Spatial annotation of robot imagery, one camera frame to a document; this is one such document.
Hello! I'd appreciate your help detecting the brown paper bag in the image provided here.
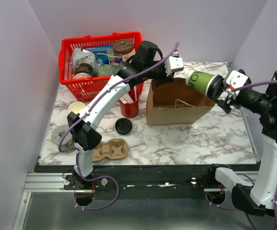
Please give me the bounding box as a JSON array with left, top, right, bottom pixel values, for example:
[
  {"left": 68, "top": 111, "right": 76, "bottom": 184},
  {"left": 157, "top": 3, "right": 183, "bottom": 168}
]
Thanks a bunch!
[{"left": 146, "top": 78, "right": 215, "bottom": 126}]

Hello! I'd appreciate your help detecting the green paper coffee cup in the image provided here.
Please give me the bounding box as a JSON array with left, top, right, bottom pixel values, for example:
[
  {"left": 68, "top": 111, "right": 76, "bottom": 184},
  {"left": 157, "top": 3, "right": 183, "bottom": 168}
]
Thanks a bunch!
[{"left": 185, "top": 71, "right": 215, "bottom": 96}]

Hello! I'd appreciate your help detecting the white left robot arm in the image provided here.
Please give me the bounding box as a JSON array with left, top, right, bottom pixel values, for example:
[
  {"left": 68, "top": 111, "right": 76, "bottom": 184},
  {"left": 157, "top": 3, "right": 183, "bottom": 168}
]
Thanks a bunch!
[{"left": 67, "top": 41, "right": 179, "bottom": 189}]

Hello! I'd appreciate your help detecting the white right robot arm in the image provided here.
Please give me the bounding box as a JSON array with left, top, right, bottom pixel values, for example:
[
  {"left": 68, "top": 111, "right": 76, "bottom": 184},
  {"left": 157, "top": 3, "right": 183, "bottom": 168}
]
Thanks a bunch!
[{"left": 205, "top": 69, "right": 277, "bottom": 220}]

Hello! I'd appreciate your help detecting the brown lid paper tub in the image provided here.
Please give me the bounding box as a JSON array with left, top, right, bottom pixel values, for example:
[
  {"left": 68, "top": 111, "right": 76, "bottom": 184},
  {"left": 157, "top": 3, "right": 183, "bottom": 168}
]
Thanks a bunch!
[{"left": 113, "top": 39, "right": 136, "bottom": 63}]

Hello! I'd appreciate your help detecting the red cup holder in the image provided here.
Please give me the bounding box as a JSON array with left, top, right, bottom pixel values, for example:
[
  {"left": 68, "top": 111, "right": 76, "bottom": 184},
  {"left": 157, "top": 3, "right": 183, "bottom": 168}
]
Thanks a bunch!
[{"left": 119, "top": 98, "right": 139, "bottom": 118}]

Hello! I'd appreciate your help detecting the green netted melon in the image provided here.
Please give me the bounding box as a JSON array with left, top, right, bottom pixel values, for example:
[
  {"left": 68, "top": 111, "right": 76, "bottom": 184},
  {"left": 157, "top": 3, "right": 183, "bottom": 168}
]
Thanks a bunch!
[{"left": 96, "top": 64, "right": 115, "bottom": 77}]

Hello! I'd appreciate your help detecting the blue box in basket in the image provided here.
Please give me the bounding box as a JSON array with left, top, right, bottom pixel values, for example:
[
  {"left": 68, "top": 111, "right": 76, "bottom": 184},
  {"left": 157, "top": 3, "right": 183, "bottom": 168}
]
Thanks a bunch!
[{"left": 85, "top": 45, "right": 115, "bottom": 64}]

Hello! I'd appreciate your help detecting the red plastic shopping basket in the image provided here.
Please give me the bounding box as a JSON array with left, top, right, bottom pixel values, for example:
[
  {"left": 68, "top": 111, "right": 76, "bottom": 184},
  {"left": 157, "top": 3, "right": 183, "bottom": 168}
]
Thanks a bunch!
[{"left": 58, "top": 31, "right": 142, "bottom": 103}]

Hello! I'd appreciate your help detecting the dark instant noodle cup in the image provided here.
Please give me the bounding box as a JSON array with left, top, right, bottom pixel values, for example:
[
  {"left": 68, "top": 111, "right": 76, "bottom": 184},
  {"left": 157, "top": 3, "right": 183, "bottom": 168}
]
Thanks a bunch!
[{"left": 73, "top": 63, "right": 93, "bottom": 79}]

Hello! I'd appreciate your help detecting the white snack bag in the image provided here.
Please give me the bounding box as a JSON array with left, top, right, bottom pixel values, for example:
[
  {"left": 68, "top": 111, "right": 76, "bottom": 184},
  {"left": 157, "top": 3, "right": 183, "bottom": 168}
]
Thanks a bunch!
[{"left": 72, "top": 48, "right": 97, "bottom": 70}]

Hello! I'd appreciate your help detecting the brown cardboard cup carrier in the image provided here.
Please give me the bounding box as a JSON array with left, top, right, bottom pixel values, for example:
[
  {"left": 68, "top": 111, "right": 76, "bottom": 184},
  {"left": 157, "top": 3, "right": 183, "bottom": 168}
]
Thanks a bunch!
[{"left": 92, "top": 138, "right": 129, "bottom": 162}]

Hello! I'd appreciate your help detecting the stack of green paper cups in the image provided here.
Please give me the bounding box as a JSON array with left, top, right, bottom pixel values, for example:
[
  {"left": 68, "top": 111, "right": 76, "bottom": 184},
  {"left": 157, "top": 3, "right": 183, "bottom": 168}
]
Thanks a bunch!
[{"left": 68, "top": 102, "right": 86, "bottom": 114}]

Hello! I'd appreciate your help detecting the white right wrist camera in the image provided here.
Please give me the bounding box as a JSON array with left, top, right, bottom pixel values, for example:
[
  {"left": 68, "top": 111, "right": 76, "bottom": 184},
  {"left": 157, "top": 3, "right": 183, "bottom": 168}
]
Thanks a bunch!
[{"left": 223, "top": 70, "right": 251, "bottom": 100}]

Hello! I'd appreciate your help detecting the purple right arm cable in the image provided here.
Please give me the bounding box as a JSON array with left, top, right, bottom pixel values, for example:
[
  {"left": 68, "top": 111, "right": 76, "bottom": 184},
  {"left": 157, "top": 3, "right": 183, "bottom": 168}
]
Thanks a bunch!
[{"left": 205, "top": 80, "right": 277, "bottom": 230}]

